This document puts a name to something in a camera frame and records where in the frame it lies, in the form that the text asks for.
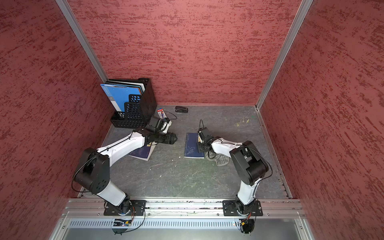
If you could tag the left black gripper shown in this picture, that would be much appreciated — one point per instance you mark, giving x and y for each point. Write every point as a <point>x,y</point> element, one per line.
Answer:
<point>170,138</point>

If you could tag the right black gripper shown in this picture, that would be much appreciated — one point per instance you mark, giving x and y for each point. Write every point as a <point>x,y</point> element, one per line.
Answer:
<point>198,145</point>

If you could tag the navy book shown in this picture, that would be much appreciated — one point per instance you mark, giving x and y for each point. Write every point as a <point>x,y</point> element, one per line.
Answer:
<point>143,153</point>
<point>191,147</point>

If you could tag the grey striped wiping cloth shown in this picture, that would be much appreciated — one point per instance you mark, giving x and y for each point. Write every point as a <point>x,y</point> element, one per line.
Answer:
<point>220,160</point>

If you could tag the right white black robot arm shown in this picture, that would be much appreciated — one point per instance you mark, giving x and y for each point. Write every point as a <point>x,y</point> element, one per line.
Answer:
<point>251,167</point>

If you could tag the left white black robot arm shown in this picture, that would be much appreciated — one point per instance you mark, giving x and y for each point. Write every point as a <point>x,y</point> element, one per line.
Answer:
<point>93,170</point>

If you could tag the pencil box white blue red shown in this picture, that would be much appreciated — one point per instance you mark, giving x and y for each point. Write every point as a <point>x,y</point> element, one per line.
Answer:
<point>161,113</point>

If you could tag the black mesh file organizer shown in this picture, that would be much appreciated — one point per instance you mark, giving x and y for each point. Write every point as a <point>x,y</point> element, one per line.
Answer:
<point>138,109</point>

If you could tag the dark folders in organizer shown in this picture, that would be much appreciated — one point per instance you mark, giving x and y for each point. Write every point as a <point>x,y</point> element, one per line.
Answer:
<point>129,84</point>

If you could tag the blue folder in organizer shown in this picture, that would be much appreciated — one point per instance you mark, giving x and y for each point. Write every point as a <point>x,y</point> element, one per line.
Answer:
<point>119,94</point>

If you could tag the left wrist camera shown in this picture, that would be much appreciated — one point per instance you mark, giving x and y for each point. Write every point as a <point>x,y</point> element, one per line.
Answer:
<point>158,125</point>

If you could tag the aluminium mounting rail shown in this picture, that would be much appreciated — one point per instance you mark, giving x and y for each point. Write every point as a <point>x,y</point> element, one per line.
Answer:
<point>93,207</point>

